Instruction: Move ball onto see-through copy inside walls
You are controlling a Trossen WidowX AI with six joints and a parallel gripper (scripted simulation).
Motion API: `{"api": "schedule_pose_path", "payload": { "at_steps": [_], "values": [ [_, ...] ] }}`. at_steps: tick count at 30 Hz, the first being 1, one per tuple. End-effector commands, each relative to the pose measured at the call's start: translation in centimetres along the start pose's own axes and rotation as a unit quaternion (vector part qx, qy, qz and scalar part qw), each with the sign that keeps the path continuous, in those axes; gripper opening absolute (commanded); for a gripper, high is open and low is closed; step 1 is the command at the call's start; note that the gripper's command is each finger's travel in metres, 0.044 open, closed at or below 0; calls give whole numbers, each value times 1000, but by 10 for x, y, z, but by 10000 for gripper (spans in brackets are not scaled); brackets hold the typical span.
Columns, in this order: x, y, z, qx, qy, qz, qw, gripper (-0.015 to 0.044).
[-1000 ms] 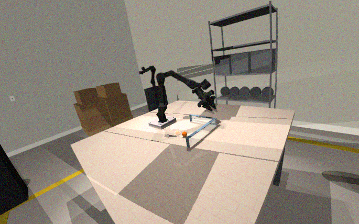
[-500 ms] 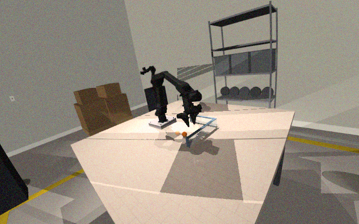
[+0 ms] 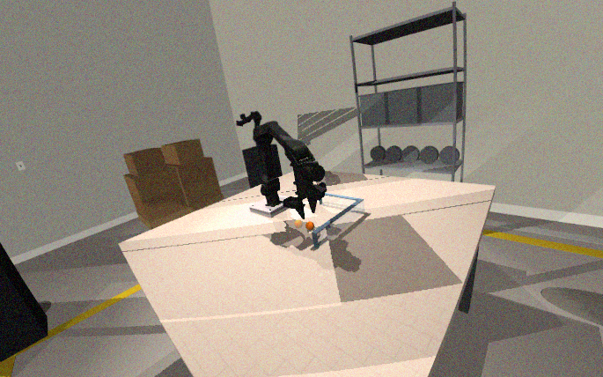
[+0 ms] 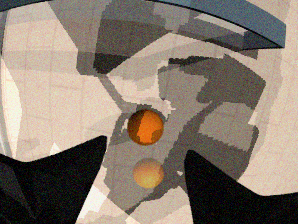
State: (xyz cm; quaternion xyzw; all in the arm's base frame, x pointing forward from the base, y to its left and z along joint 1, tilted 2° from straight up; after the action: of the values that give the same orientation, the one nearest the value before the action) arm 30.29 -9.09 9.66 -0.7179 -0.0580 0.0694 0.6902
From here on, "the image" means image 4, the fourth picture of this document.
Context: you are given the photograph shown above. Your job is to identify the low clear corner walls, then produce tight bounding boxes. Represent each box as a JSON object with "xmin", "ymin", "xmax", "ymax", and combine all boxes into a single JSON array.
[{"xmin": 0, "ymin": 0, "xmax": 278, "ymax": 157}]

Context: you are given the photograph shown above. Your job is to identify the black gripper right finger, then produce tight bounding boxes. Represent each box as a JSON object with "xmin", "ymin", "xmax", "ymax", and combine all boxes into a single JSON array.
[{"xmin": 184, "ymin": 149, "xmax": 298, "ymax": 224}]

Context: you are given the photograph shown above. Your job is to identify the brown ball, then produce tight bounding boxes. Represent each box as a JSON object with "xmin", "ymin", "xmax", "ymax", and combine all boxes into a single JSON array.
[{"xmin": 128, "ymin": 109, "xmax": 164, "ymax": 145}]

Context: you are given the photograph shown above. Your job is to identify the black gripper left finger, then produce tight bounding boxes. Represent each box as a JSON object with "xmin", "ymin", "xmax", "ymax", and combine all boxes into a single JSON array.
[{"xmin": 0, "ymin": 136, "xmax": 108, "ymax": 224}]

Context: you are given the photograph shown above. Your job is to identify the translucent orange ball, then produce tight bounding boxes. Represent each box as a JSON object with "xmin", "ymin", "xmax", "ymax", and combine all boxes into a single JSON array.
[{"xmin": 133, "ymin": 157, "xmax": 165, "ymax": 188}]

